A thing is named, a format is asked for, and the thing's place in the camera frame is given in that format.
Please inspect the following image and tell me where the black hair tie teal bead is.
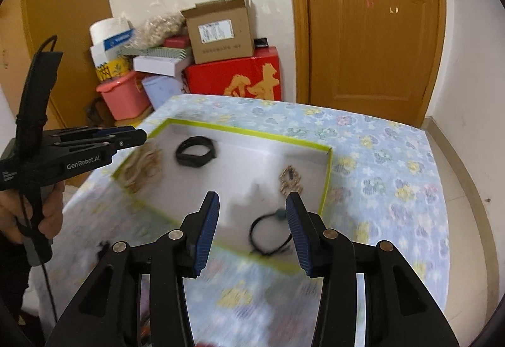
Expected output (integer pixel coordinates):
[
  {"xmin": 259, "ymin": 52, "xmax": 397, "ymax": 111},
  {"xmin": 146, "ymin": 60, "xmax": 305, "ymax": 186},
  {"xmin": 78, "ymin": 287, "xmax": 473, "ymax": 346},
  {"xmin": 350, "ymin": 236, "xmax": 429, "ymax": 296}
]
[{"xmin": 248, "ymin": 208, "xmax": 292, "ymax": 258}]

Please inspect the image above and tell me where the beige translucent hair claw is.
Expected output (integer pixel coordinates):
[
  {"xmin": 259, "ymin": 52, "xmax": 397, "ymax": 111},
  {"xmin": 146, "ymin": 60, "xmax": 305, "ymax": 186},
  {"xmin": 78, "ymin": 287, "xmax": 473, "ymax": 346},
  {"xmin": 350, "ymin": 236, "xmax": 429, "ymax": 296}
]
[{"xmin": 118, "ymin": 142, "xmax": 163, "ymax": 194}]

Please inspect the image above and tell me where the rhinestone gold brooch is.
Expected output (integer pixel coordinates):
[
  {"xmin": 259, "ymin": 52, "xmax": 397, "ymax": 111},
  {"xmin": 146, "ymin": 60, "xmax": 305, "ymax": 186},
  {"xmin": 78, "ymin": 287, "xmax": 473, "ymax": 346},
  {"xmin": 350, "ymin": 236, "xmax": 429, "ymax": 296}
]
[{"xmin": 278, "ymin": 165, "xmax": 303, "ymax": 197}]

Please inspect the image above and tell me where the black fitness band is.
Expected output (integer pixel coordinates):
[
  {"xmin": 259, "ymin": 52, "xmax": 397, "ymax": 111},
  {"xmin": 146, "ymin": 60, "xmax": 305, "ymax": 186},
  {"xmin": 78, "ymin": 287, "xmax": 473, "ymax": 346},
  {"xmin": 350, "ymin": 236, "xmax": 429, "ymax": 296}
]
[{"xmin": 175, "ymin": 136, "xmax": 217, "ymax": 168}]

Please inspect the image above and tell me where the person's left hand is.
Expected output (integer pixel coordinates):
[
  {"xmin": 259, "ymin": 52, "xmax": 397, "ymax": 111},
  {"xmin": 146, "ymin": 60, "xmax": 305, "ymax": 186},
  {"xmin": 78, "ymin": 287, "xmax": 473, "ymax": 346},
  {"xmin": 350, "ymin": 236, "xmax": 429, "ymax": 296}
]
[{"xmin": 0, "ymin": 180, "xmax": 66, "ymax": 245}]

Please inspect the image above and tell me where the pink plastic bin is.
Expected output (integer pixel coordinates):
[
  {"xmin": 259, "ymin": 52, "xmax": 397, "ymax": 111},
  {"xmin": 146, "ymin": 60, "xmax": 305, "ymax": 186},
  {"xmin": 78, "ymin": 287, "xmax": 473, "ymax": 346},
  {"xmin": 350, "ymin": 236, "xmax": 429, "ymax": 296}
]
[{"xmin": 96, "ymin": 70, "xmax": 151, "ymax": 121}]

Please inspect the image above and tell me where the yellow patterned box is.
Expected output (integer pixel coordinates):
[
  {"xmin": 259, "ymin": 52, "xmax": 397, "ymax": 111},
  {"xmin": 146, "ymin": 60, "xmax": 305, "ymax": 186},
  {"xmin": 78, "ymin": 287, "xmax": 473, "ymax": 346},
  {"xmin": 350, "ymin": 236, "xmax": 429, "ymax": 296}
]
[{"xmin": 95, "ymin": 56, "xmax": 132, "ymax": 82}]

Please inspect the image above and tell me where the yellow-green shallow box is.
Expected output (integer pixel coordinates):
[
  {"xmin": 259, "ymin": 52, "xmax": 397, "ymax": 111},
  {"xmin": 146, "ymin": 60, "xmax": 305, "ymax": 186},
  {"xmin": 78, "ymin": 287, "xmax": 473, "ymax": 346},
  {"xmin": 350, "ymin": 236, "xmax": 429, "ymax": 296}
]
[{"xmin": 114, "ymin": 118, "xmax": 333, "ymax": 256}]

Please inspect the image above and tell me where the lavender round container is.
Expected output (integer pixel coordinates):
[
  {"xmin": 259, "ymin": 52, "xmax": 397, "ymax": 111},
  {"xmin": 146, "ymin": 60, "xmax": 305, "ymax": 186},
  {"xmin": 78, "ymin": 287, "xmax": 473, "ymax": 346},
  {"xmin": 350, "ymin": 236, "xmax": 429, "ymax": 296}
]
[{"xmin": 142, "ymin": 74, "xmax": 185, "ymax": 109}]

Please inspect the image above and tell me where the white blue carton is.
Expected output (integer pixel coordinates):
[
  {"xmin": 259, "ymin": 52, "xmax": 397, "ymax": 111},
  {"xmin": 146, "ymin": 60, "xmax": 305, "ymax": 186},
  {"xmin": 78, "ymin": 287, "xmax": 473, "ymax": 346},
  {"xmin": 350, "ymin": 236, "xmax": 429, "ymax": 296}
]
[{"xmin": 90, "ymin": 29, "xmax": 134, "ymax": 68}]

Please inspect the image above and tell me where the green striped box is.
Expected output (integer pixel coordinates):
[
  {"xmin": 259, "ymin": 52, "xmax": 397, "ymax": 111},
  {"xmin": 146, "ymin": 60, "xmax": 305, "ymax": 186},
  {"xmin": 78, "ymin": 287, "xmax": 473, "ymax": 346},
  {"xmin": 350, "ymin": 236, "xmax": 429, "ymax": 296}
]
[{"xmin": 119, "ymin": 46, "xmax": 193, "ymax": 59}]

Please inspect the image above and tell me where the white paper roll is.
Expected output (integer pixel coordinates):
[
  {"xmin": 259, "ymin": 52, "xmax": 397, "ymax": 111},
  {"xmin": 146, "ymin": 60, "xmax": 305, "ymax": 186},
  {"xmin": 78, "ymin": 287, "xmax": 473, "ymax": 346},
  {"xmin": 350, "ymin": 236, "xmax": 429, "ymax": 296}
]
[{"xmin": 89, "ymin": 17, "xmax": 130, "ymax": 45}]

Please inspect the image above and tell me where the white flat box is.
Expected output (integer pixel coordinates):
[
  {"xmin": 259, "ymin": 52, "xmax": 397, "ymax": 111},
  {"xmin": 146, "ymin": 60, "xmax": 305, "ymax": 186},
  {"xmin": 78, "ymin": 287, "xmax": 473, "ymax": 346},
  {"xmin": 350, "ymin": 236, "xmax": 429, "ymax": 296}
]
[{"xmin": 133, "ymin": 56, "xmax": 193, "ymax": 77}]

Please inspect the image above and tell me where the bag of nuts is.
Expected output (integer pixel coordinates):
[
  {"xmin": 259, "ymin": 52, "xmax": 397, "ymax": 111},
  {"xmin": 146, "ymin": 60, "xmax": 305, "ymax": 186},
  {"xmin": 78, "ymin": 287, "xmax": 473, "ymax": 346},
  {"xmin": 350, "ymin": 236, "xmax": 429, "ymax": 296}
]
[{"xmin": 128, "ymin": 12, "xmax": 186, "ymax": 49}]

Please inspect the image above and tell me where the small dark red box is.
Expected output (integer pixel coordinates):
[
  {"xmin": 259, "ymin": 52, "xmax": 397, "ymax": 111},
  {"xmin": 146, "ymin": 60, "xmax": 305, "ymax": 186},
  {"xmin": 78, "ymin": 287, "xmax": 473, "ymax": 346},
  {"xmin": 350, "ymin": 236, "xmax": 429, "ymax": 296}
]
[{"xmin": 162, "ymin": 35, "xmax": 191, "ymax": 49}]

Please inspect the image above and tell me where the red gift box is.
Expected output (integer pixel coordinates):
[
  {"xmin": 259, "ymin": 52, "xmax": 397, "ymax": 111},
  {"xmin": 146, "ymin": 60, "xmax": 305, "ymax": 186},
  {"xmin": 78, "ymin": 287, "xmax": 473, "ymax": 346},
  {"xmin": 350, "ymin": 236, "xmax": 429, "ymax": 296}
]
[{"xmin": 185, "ymin": 47, "xmax": 282, "ymax": 101}]

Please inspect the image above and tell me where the brown cardboard box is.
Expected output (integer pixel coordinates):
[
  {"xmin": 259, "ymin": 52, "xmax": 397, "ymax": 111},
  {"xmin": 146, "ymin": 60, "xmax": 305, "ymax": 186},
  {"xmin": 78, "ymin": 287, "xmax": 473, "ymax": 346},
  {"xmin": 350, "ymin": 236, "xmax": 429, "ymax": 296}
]
[{"xmin": 181, "ymin": 0, "xmax": 254, "ymax": 64}]

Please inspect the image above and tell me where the wooden door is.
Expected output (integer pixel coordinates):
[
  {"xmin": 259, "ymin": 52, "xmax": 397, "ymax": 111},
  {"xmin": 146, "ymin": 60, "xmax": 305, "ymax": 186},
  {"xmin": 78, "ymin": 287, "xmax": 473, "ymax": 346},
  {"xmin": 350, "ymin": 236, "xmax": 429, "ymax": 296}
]
[{"xmin": 292, "ymin": 0, "xmax": 446, "ymax": 126}]

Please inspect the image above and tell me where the black cable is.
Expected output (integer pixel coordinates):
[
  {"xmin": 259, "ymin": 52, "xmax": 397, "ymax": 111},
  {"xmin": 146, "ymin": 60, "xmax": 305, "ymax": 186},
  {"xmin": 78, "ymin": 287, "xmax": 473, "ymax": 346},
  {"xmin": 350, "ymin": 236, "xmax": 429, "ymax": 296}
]
[{"xmin": 15, "ymin": 35, "xmax": 60, "ymax": 324}]

